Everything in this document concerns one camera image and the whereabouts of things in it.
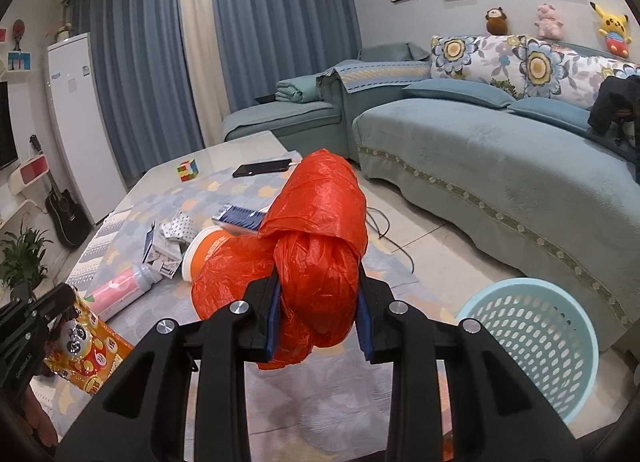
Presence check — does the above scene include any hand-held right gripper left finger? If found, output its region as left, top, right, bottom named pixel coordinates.
left=55, top=272, right=283, bottom=462

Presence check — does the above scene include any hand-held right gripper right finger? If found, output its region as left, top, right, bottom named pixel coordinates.
left=356, top=264, right=588, bottom=462

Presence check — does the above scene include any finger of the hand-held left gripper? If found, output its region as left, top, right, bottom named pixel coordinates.
left=29, top=283, right=77, bottom=324

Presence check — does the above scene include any yellow snack bag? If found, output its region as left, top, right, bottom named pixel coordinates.
left=42, top=287, right=136, bottom=398

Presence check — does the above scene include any orange box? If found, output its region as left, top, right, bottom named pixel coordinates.
left=191, top=149, right=369, bottom=370

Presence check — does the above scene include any light blue perforated basket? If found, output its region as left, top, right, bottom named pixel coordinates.
left=456, top=278, right=599, bottom=427

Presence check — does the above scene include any person's left hand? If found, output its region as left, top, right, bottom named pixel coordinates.
left=19, top=386, right=58, bottom=449

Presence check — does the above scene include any green potted plant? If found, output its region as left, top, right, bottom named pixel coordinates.
left=0, top=222, right=53, bottom=300

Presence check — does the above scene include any pink plastic bottle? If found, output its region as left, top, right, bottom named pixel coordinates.
left=92, top=263, right=163, bottom=321

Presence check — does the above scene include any black acoustic guitar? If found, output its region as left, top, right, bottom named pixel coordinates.
left=30, top=134, right=92, bottom=249

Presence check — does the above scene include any white and orange cup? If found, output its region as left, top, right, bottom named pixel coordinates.
left=181, top=228, right=236, bottom=283

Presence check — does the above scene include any scale-patterned table mat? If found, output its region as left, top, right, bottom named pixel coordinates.
left=50, top=162, right=426, bottom=462

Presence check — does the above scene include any blue striped packet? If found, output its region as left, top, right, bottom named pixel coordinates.
left=211, top=204, right=266, bottom=238

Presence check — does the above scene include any white printed carton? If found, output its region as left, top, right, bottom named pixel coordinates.
left=141, top=222, right=183, bottom=279

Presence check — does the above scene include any white and red shelf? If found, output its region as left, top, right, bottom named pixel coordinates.
left=7, top=154, right=51, bottom=193

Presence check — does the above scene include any silver dotted packet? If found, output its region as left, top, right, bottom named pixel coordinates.
left=160, top=212, right=197, bottom=243

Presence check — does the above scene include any black smartphone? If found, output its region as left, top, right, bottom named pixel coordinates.
left=232, top=158, right=292, bottom=178

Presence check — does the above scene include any white standing air conditioner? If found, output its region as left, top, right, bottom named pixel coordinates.
left=46, top=33, right=126, bottom=225

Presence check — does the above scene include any black television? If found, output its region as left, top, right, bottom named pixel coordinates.
left=0, top=81, right=20, bottom=173

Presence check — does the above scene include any white coffee table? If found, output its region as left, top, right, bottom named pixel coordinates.
left=65, top=131, right=303, bottom=273

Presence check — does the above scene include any teal sofa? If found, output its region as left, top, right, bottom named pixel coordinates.
left=221, top=39, right=640, bottom=353

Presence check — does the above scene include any folded teal blanket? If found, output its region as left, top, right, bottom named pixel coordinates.
left=275, top=74, right=321, bottom=104

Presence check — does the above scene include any blue curtain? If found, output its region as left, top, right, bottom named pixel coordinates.
left=207, top=0, right=363, bottom=115
left=65, top=0, right=206, bottom=180

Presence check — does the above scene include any striped armrest cover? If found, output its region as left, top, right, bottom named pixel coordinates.
left=330, top=60, right=432, bottom=95

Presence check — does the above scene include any teal cushion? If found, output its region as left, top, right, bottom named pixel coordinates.
left=403, top=78, right=516, bottom=109
left=507, top=98, right=593, bottom=133
left=359, top=42, right=431, bottom=63

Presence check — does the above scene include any small potted plant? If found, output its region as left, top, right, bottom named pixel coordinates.
left=54, top=4, right=76, bottom=42

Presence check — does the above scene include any teal back cushion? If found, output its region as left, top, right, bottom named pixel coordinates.
left=359, top=42, right=431, bottom=63

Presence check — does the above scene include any white curtain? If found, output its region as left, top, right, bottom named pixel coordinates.
left=177, top=0, right=231, bottom=148

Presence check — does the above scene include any floral pillow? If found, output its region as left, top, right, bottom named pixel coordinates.
left=520, top=37, right=640, bottom=103
left=430, top=34, right=531, bottom=88

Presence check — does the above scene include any black jacket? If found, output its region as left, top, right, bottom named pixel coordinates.
left=587, top=74, right=640, bottom=163

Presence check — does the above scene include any brown monkey plush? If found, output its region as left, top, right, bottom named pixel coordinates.
left=484, top=7, right=510, bottom=36

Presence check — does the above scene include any pink pig plush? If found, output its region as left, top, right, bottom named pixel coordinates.
left=535, top=3, right=565, bottom=40

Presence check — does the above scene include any yellow mouse plush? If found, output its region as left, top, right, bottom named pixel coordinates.
left=590, top=2, right=632, bottom=59

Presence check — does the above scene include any black floor cable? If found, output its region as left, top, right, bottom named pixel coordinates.
left=364, top=207, right=416, bottom=273

